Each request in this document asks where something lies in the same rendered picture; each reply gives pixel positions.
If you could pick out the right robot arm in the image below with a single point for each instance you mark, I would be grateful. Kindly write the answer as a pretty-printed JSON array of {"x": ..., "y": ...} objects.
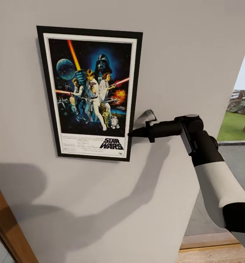
[{"x": 223, "y": 196}]

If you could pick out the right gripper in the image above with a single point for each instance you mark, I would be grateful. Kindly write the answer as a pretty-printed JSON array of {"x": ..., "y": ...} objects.
[{"x": 161, "y": 129}]

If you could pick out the poster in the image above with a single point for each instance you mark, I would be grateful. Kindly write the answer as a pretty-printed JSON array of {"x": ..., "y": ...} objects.
[{"x": 91, "y": 78}]

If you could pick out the door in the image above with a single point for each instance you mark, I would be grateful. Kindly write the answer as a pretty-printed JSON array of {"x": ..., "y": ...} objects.
[{"x": 14, "y": 247}]

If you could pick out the fixed window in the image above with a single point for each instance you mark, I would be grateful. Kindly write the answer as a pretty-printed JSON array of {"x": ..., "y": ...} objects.
[{"x": 201, "y": 232}]

